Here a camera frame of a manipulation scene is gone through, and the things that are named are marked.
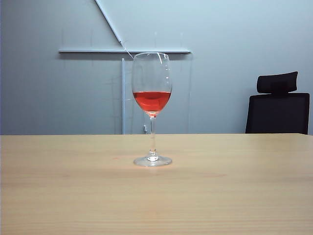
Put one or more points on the wine glass with red liquid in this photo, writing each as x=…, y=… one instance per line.
x=152, y=100

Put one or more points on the black office chair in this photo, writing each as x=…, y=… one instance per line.
x=276, y=112

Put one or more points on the small white wall fitting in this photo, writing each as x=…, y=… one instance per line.
x=145, y=128

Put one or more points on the white vertical post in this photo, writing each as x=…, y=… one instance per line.
x=123, y=110

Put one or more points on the white horizontal wall rail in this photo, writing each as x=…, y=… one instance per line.
x=97, y=51

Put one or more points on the white diagonal wall rail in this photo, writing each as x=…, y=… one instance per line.
x=105, y=14

